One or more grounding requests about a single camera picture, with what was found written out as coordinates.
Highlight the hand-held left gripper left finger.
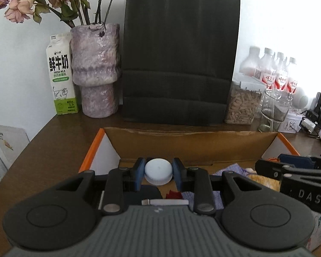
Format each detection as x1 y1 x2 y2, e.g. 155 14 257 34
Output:
49 157 147 216

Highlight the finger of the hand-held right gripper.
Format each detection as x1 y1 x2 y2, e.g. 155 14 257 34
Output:
255 159 321 185
278 153 321 170

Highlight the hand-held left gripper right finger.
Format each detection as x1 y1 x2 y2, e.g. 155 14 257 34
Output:
172 157 268 216

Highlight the yellow and white plush toy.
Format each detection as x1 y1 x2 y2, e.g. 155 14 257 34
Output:
247 167 281 192

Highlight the white ribbed jar lid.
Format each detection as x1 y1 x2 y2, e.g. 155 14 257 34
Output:
144 158 174 186

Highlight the orange cardboard box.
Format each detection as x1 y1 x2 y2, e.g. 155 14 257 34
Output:
78 127 301 212

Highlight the wooden desktop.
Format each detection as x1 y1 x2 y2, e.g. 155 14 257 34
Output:
0 110 321 257

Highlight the dark round object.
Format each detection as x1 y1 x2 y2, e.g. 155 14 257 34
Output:
135 186 162 206

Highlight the white flat stick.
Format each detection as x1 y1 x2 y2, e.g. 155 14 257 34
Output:
141 199 189 206

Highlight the white plug charger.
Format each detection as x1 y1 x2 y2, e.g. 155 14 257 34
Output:
301 118 316 133

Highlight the purple towel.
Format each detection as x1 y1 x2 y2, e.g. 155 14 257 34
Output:
182 163 248 212

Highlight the black power adapter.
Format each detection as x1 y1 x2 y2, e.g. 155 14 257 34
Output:
302 109 317 120

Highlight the clear drinking glass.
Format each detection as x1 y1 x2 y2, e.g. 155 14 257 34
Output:
258 90 291 133

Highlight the white round ball device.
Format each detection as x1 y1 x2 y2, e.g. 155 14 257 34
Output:
291 93 309 110

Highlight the clear snack storage container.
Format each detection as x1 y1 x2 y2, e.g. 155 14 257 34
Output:
224 80 265 125

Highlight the group of clear water bottles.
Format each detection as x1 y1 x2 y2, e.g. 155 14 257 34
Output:
239 46 299 105

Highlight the purple textured vase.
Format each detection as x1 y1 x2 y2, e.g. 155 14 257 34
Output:
70 23 121 118

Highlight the black paper bag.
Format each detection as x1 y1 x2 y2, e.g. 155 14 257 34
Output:
122 0 241 127

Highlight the white and green milk carton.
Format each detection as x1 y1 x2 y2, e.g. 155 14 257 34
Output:
45 33 76 115

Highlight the dried pink flower bouquet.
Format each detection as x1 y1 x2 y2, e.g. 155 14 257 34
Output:
0 0 123 31

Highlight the black charger cable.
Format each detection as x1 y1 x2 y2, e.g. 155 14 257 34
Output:
301 123 321 140

